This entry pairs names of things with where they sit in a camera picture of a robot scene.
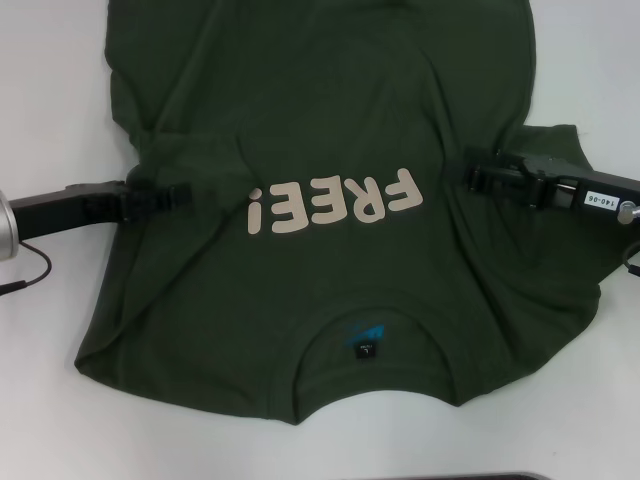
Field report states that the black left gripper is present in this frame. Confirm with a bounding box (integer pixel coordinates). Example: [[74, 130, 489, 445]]
[[8, 181, 195, 237]]

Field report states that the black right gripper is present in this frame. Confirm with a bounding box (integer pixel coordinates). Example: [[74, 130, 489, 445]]
[[461, 144, 640, 225]]

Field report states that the dark green T-shirt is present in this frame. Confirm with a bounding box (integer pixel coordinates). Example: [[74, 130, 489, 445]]
[[73, 0, 609, 429]]

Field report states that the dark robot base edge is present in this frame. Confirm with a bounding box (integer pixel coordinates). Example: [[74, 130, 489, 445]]
[[427, 469, 551, 480]]

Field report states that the dark left arm cable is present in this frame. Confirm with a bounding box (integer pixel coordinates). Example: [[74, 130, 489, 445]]
[[0, 241, 52, 297]]

